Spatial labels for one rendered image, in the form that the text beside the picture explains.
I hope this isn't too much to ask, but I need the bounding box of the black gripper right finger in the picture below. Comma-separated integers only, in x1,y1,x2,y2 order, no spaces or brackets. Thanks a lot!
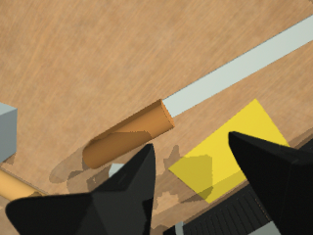
228,131,313,235

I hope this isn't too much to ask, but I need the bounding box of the grey square block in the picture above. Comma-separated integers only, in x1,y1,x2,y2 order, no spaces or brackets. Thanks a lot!
0,102,18,164

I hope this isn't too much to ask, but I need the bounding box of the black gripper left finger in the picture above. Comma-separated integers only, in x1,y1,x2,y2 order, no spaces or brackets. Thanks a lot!
5,143,156,235

